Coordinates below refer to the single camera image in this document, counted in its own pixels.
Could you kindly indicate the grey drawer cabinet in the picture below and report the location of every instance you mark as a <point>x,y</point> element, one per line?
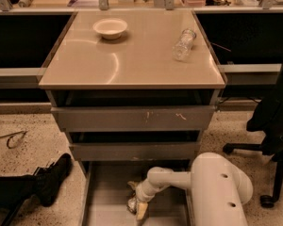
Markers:
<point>142,58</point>

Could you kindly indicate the clear plastic bottle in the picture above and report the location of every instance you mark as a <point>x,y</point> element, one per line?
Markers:
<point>183,46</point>

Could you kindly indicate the black shoe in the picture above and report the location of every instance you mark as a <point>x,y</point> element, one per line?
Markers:
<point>49,179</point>

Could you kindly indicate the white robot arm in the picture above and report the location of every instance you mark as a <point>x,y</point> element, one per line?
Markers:
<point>218,190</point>

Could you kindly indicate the white paper bowl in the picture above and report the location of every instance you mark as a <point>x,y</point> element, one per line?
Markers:
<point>110,28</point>

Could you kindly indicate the open bottom drawer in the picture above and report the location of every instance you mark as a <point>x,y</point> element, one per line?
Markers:
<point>107,192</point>

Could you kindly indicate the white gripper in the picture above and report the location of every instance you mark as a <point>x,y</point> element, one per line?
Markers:
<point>142,196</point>

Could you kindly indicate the grey top drawer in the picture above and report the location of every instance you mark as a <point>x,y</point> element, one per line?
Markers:
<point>134,110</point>

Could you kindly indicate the grey drawer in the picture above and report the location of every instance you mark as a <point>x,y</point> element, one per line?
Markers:
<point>134,110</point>
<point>134,146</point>

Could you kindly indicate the black office chair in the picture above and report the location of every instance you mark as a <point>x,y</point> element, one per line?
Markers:
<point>268,118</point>

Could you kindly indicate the grey middle drawer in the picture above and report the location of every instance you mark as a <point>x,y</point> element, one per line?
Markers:
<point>134,146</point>

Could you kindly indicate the black trouser leg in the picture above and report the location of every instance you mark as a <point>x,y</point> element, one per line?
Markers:
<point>16,188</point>

